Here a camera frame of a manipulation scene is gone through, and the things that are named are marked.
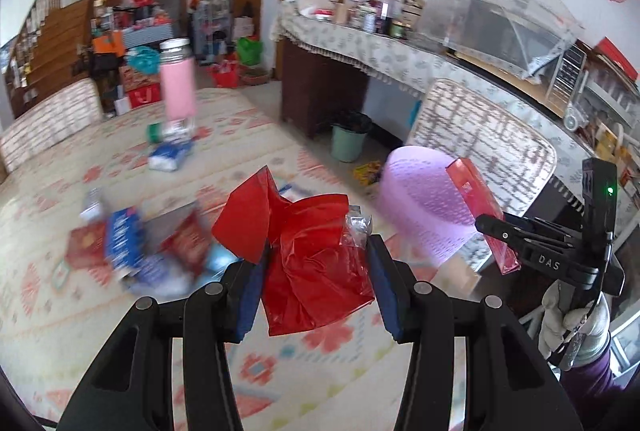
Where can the clear plastic wrapper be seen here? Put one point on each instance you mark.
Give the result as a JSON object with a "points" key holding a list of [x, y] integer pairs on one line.
{"points": [[356, 228]]}

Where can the purple plastic basket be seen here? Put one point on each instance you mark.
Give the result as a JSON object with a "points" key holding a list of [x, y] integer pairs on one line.
{"points": [[425, 201]]}

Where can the red basket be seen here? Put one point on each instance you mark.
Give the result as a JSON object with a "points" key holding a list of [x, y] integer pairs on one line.
{"points": [[225, 75]]}

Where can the silver microwave oven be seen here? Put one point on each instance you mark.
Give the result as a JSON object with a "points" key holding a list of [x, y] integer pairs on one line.
{"points": [[565, 71]]}

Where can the red gift box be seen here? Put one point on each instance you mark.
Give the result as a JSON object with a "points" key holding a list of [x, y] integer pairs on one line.
{"points": [[617, 58]]}

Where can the green lidded jar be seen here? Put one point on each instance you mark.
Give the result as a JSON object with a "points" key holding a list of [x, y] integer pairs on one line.
{"points": [[400, 30]]}

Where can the mesh food cover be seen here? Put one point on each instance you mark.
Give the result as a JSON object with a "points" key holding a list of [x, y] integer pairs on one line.
{"points": [[450, 11]]}

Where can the green trash bin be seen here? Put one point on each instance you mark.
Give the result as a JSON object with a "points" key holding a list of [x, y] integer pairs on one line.
{"points": [[347, 141]]}

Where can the pile of gift boxes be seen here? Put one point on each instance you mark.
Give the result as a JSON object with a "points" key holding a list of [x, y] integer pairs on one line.
{"points": [[130, 36]]}

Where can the dark wooden cabinet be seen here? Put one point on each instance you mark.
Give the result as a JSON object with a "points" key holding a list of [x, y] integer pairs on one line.
{"points": [[310, 86]]}

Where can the pink bottle with silver lid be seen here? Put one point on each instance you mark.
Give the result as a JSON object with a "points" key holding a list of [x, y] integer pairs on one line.
{"points": [[177, 86]]}

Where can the wooden staircase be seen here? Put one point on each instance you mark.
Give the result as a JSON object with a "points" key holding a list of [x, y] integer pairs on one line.
{"points": [[55, 26]]}

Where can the person's right hand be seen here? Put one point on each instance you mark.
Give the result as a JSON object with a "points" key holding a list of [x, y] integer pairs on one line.
{"points": [[555, 311]]}

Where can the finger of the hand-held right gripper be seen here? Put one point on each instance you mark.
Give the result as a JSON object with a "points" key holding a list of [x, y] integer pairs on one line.
{"points": [[540, 236]]}

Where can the patterned chair back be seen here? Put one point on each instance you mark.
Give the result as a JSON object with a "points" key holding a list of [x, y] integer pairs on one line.
{"points": [[480, 131], [45, 126]]}

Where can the green bag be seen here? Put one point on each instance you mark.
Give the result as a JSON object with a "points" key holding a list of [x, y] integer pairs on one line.
{"points": [[249, 52]]}

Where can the red cardboard box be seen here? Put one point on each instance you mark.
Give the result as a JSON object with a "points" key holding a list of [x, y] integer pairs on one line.
{"points": [[470, 191]]}

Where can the red snack packet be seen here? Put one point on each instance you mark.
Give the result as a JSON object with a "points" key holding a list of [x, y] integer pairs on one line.
{"points": [[187, 241]]}

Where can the yellow snack packets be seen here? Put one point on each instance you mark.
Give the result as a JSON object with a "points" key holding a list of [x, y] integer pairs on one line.
{"points": [[367, 173]]}

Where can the leaf print counter cloth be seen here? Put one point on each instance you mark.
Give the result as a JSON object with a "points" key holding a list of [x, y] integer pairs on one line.
{"points": [[380, 56]]}

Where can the person's right forearm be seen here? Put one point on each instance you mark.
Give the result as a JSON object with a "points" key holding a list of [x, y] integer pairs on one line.
{"points": [[590, 391]]}

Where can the dark glass bottle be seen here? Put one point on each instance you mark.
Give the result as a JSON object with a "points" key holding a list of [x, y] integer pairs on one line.
{"points": [[386, 13]]}

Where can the clear bottle with green cap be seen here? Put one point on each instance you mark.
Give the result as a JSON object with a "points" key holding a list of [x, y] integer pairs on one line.
{"points": [[156, 132]]}

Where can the white plastic bag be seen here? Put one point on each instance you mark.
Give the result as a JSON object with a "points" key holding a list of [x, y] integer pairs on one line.
{"points": [[310, 3]]}

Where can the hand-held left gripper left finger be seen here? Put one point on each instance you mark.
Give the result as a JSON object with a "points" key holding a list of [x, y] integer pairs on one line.
{"points": [[250, 296]]}

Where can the red plastic wrapper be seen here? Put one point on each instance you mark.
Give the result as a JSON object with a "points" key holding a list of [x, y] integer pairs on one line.
{"points": [[310, 261]]}

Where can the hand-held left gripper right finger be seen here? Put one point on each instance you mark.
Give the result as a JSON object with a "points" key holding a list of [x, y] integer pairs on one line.
{"points": [[387, 296]]}

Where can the blue white tissue packet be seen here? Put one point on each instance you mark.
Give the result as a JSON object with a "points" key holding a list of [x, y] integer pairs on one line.
{"points": [[167, 157]]}

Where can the blue printed box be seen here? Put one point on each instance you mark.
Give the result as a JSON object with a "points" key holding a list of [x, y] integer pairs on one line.
{"points": [[122, 241]]}

